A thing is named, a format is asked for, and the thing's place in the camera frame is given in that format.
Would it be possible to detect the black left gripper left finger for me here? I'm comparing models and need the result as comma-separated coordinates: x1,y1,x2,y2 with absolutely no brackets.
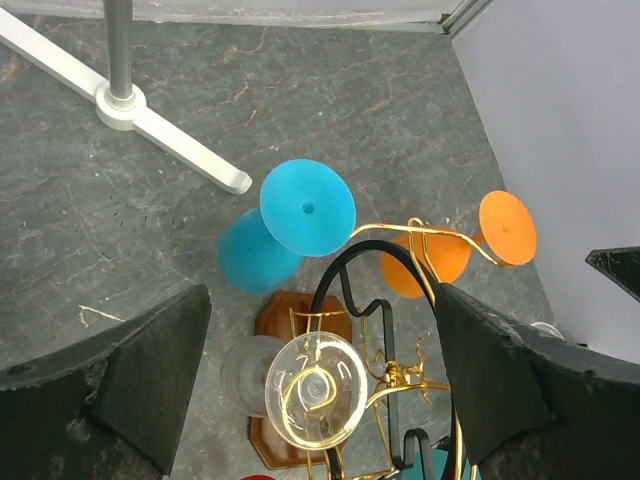
1,285,212,479

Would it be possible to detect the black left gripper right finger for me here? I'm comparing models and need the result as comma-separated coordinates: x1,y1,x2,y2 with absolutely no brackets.
435,284,639,479

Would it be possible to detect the white clothes rack stand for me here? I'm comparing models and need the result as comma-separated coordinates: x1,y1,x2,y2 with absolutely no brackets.
1,1,252,195

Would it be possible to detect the red plastic wine glass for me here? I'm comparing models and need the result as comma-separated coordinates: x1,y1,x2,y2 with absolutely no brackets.
240,474,275,480

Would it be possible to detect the blue wine glass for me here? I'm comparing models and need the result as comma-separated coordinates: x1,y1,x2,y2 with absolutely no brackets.
217,159,356,294
400,449,471,480

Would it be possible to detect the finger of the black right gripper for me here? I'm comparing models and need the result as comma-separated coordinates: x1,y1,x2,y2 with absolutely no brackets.
585,246,640,301

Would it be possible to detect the gold wire glass rack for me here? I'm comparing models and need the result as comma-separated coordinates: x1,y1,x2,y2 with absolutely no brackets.
248,217,516,480

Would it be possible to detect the orange plastic wine glass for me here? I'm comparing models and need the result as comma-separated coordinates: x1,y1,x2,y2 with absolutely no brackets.
380,190,537,299

